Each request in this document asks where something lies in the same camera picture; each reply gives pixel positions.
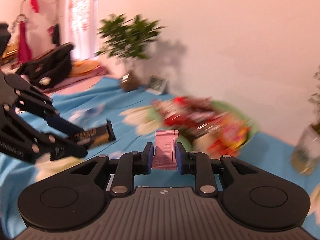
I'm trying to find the green plastic bowl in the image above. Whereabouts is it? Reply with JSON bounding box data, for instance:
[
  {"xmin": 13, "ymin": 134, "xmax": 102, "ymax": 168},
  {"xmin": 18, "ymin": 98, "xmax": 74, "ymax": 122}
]
[{"xmin": 147, "ymin": 100, "xmax": 260, "ymax": 155}]

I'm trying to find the orange cloth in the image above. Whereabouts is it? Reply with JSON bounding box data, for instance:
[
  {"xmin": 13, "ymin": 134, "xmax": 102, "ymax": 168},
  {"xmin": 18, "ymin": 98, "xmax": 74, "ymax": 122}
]
[{"xmin": 69, "ymin": 60, "xmax": 100, "ymax": 77}]

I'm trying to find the leafy plant in glass vase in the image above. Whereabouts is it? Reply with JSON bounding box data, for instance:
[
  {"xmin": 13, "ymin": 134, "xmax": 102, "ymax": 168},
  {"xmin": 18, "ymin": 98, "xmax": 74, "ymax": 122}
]
[{"xmin": 96, "ymin": 14, "xmax": 165, "ymax": 92}]

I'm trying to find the red and white snack packet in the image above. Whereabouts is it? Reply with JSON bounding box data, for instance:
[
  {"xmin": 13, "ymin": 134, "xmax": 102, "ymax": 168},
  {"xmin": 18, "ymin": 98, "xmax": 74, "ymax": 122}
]
[{"xmin": 152, "ymin": 96, "xmax": 193, "ymax": 113}]

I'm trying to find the black cloth bag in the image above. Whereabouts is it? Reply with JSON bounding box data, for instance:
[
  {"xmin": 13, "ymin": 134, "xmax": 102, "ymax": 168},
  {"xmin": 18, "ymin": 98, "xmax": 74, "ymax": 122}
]
[{"xmin": 16, "ymin": 43, "xmax": 75, "ymax": 89}]

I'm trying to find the yellow snack bag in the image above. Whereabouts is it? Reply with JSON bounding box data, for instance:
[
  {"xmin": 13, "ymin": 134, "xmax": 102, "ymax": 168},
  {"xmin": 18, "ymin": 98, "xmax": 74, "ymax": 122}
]
[{"xmin": 212, "ymin": 120, "xmax": 250, "ymax": 153}]

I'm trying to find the pink snack packet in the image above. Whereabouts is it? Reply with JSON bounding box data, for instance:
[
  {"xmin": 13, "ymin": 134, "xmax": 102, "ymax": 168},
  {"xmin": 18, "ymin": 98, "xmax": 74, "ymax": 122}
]
[{"xmin": 152, "ymin": 129, "xmax": 179, "ymax": 171}]

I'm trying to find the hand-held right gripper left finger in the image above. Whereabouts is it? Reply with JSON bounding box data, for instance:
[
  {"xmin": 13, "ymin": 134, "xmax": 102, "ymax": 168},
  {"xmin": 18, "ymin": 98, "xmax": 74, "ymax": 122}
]
[{"xmin": 70, "ymin": 142, "xmax": 154, "ymax": 197}]

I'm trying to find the black snack bar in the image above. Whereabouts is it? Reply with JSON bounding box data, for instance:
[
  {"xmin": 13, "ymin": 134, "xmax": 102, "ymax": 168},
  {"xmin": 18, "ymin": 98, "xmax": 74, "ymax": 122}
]
[{"xmin": 67, "ymin": 119, "xmax": 117, "ymax": 149}]

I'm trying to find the pink cloth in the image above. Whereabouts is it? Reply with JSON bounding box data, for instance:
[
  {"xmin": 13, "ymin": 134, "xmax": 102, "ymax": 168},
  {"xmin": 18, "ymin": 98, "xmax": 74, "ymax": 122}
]
[{"xmin": 15, "ymin": 66, "xmax": 108, "ymax": 95}]

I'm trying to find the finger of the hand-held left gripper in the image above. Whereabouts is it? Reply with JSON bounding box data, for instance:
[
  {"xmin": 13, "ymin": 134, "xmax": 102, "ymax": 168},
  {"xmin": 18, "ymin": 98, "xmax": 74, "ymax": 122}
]
[
  {"xmin": 2, "ymin": 110, "xmax": 88, "ymax": 161},
  {"xmin": 4, "ymin": 74, "xmax": 85, "ymax": 138}
]

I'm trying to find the blue floral cloth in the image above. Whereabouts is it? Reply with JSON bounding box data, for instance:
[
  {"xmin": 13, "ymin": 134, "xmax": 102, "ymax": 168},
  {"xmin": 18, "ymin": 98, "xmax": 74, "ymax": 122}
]
[{"xmin": 0, "ymin": 76, "xmax": 320, "ymax": 240}]

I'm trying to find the thin plant in glass jar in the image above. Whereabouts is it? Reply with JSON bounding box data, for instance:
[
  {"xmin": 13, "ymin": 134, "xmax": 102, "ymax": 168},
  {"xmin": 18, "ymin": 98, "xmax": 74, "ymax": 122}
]
[{"xmin": 291, "ymin": 66, "xmax": 320, "ymax": 175}]

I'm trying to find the white digital clock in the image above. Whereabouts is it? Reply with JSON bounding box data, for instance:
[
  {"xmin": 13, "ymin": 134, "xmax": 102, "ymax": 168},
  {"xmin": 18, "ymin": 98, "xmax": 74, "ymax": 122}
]
[{"xmin": 145, "ymin": 76, "xmax": 168, "ymax": 95}]

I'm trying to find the floral curtain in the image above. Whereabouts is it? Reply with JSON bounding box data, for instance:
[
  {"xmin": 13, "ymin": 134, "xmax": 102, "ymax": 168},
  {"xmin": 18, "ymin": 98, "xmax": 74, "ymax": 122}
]
[{"xmin": 65, "ymin": 0, "xmax": 99, "ymax": 59}]

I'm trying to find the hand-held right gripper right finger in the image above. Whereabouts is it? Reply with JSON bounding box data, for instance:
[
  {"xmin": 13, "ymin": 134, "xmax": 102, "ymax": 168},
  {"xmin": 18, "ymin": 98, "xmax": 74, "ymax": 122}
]
[{"xmin": 175, "ymin": 142, "xmax": 259, "ymax": 197}]

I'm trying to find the red hanging garment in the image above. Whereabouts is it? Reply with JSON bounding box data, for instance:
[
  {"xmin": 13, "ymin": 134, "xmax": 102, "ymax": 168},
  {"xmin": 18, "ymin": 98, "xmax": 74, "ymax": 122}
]
[{"xmin": 17, "ymin": 21, "xmax": 33, "ymax": 64}]

